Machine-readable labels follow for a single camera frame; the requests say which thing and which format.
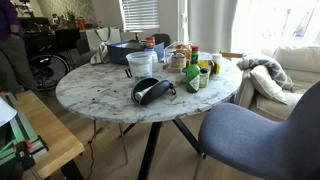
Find beige sofa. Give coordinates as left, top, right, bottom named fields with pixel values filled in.
left=234, top=44, right=320, bottom=122

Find clear plastic bin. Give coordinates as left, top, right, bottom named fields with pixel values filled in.
left=164, top=40, right=195, bottom=65

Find orange food package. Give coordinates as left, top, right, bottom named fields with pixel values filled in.
left=174, top=43, right=193, bottom=62

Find thin dark floor cable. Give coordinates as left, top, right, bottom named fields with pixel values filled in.
left=86, top=119, right=112, bottom=180

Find black oval glasses case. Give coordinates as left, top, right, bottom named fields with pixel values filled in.
left=130, top=77, right=178, bottom=107

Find wooden bench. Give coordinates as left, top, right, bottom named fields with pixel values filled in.
left=14, top=89, right=86, bottom=180

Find bicycle wheel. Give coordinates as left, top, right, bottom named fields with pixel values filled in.
left=27, top=53, right=71, bottom=92

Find grey patterned blanket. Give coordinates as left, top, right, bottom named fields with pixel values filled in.
left=236, top=55, right=295, bottom=91

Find transparent plastic bucket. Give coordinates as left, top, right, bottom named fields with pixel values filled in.
left=125, top=51, right=155, bottom=83

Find white frame glasses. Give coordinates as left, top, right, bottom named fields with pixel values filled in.
left=134, top=84, right=158, bottom=103

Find light grey curtain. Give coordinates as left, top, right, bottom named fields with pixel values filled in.
left=187, top=0, right=240, bottom=54

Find blue fabric chair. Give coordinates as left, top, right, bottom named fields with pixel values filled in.
left=197, top=79, right=320, bottom=180

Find red lid peanut butter jar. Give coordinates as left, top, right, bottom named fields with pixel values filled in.
left=145, top=36, right=157, bottom=50

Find white paper sheet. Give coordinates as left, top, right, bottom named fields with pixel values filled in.
left=0, top=96, right=18, bottom=128

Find white window blind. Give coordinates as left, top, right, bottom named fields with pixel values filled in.
left=120, top=0, right=161, bottom=33

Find black metal table base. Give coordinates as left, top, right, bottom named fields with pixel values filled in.
left=120, top=116, right=207, bottom=180

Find red cap sauce bottle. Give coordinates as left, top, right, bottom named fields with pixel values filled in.
left=190, top=45, right=200, bottom=64

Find black desk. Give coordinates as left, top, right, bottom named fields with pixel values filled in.
left=19, top=27, right=81, bottom=58

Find white tote bag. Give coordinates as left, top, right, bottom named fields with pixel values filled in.
left=84, top=26, right=122, bottom=52

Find striped cloth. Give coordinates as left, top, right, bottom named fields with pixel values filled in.
left=89, top=42, right=111, bottom=66

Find person in purple top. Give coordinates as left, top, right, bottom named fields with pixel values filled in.
left=0, top=0, right=38, bottom=95

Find cream cushion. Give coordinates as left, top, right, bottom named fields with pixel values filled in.
left=249, top=64, right=289, bottom=106

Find glass jar wooden lid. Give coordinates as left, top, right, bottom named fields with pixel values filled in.
left=170, top=52, right=187, bottom=70

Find dark chair back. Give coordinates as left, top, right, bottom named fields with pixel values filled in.
left=152, top=32, right=172, bottom=48

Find green lime juice bottle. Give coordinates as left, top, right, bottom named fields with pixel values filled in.
left=181, top=53, right=202, bottom=94

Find small green jar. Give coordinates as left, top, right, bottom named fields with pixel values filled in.
left=198, top=67, right=210, bottom=89

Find navy blue cardboard box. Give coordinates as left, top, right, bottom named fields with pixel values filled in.
left=106, top=39, right=166, bottom=66

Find orange jar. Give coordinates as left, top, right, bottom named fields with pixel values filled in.
left=76, top=16, right=87, bottom=31

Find green grey clamp tool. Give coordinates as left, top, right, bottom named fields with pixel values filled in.
left=0, top=91, right=50, bottom=172

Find wooden chair back rail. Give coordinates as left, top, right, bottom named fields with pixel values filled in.
left=219, top=50, right=245, bottom=60

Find potted green plant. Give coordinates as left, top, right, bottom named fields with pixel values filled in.
left=51, top=9, right=78, bottom=30

